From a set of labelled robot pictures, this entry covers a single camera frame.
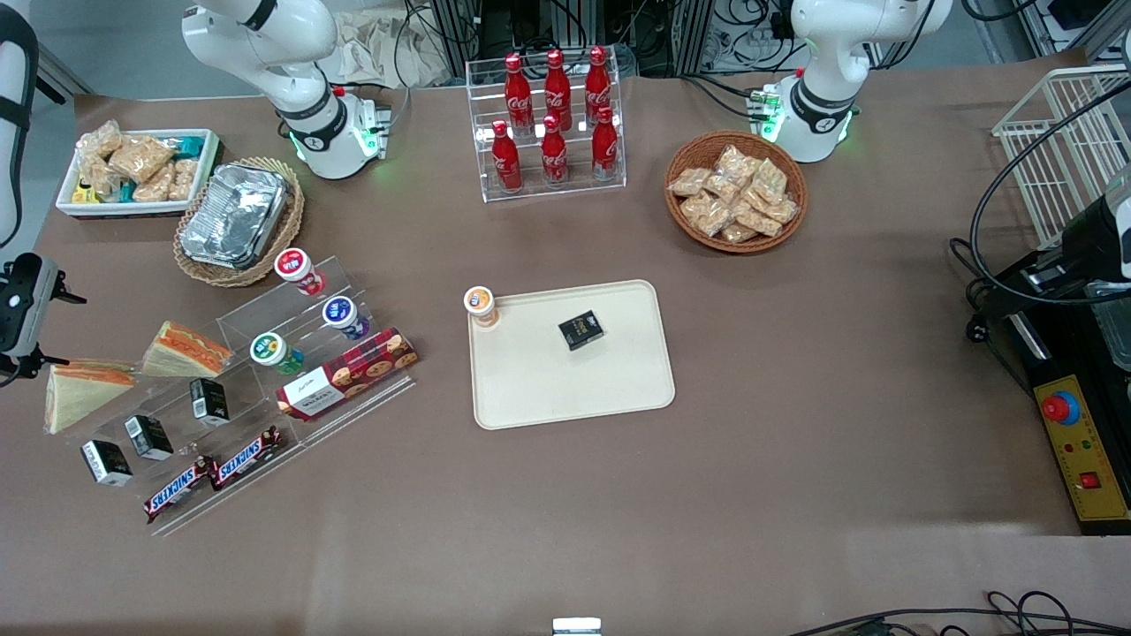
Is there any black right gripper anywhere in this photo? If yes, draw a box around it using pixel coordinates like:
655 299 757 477
0 281 87 386

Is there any triangular sandwich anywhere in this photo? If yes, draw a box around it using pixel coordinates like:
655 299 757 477
44 360 138 435
141 321 235 379

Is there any cream plastic serving tray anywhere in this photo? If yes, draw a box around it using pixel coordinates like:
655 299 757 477
467 280 677 431

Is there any grey rounded food container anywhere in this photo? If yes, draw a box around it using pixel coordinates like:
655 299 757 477
1084 280 1131 373

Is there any black machine with yellow panel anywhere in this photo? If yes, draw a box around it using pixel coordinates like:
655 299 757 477
981 250 1131 537

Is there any small black snack carton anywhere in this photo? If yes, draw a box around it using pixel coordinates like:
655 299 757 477
80 440 133 488
124 415 174 461
189 378 231 426
558 310 605 352

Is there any oval wicker basket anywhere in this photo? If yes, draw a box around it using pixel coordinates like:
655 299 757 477
174 157 306 288

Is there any red emergency stop button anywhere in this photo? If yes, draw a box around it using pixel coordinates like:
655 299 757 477
1041 390 1082 427

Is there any clear acrylic stepped stand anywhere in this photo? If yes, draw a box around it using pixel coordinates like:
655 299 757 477
57 256 417 538

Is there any Snickers chocolate bar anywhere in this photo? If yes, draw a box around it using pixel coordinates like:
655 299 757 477
209 426 284 491
144 457 218 524

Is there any aluminium foil container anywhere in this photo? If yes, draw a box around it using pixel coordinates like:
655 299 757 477
180 163 293 270

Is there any green lidded cup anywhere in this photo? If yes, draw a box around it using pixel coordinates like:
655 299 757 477
250 332 304 375

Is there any white rectangular bin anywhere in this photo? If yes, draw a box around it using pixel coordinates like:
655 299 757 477
56 128 222 219

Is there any red lidded cup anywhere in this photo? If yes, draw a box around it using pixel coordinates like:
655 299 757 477
274 248 326 297

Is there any blue lidded cup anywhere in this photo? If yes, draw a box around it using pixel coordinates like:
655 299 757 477
322 296 370 341

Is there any red tartan cookie box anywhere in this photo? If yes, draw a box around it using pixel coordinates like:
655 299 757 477
276 328 419 421

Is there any round wicker basket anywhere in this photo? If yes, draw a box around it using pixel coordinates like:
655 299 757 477
664 131 809 255

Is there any orange lidded cup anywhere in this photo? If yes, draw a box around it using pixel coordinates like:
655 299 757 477
463 286 501 329

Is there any crumpled beige plastic sheet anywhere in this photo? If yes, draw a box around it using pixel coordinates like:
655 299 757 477
316 9 457 89

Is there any clear acrylic bottle rack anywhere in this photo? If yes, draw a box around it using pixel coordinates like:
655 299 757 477
466 55 627 204

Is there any red Coca-Cola bottle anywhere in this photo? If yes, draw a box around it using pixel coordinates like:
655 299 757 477
505 53 535 135
491 120 523 193
585 46 612 125
540 115 569 188
591 107 619 182
544 49 573 131

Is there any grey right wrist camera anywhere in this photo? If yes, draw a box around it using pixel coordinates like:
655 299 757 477
0 254 61 356

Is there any white wire basket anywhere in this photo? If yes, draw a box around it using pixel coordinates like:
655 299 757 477
991 64 1131 249

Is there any black looping arm cable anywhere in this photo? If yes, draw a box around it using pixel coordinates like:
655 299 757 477
968 79 1131 307

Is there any black machine power cable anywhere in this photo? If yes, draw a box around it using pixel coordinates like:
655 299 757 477
949 236 1019 345

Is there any looped thin black cable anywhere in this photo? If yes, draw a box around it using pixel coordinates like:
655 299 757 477
983 589 1077 636

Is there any black arm base cable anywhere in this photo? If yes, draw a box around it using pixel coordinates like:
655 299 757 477
382 0 443 135
679 72 771 121

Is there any long black cable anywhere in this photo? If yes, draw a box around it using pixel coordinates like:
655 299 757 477
785 606 1131 636

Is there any aluminium frame rack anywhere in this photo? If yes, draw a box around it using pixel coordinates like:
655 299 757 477
427 0 710 79

